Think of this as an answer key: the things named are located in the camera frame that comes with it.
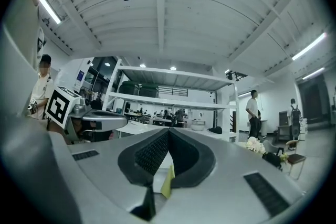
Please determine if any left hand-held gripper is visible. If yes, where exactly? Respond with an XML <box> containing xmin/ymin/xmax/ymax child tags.
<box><xmin>44</xmin><ymin>85</ymin><xmax>129</xmax><ymax>144</ymax></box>

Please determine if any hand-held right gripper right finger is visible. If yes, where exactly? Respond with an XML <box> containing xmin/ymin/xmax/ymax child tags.
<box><xmin>155</xmin><ymin>127</ymin><xmax>307</xmax><ymax>224</ymax></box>

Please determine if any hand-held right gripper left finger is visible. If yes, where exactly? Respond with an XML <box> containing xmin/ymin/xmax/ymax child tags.
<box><xmin>67</xmin><ymin>127</ymin><xmax>172</xmax><ymax>221</ymax></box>

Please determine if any yellow-green paper piece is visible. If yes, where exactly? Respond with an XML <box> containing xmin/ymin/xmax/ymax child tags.
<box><xmin>160</xmin><ymin>165</ymin><xmax>176</xmax><ymax>198</ymax></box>

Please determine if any white flower bouquet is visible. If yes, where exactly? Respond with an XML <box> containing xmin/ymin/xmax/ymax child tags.
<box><xmin>245</xmin><ymin>136</ymin><xmax>266</xmax><ymax>155</ymax></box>

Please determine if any white table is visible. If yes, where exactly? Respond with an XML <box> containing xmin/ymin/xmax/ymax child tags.
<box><xmin>114</xmin><ymin>121</ymin><xmax>237</xmax><ymax>143</ymax></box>

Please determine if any white round pot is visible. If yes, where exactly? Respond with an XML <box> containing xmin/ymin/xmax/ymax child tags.
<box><xmin>190</xmin><ymin>118</ymin><xmax>207</xmax><ymax>132</ymax></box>

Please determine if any dark green storage bin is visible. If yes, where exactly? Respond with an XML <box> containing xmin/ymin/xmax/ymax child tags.
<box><xmin>119</xmin><ymin>80</ymin><xmax>143</xmax><ymax>97</ymax></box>
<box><xmin>139</xmin><ymin>83</ymin><xmax>160</xmax><ymax>99</ymax></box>

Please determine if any wooden chair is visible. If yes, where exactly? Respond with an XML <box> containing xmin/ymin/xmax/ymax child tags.
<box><xmin>284</xmin><ymin>140</ymin><xmax>307</xmax><ymax>181</ymax></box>

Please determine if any white metal shelf rack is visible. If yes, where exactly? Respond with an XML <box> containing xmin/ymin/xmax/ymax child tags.
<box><xmin>101</xmin><ymin>58</ymin><xmax>239</xmax><ymax>143</ymax></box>

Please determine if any long ceiling tube light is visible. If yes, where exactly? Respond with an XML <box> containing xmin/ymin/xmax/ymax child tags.
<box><xmin>301</xmin><ymin>67</ymin><xmax>326</xmax><ymax>80</ymax></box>
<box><xmin>38</xmin><ymin>0</ymin><xmax>62</xmax><ymax>25</ymax></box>
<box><xmin>291</xmin><ymin>32</ymin><xmax>328</xmax><ymax>61</ymax></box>

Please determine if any blue wall poster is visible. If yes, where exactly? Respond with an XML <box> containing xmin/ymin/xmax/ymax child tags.
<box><xmin>75</xmin><ymin>70</ymin><xmax>86</xmax><ymax>88</ymax></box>

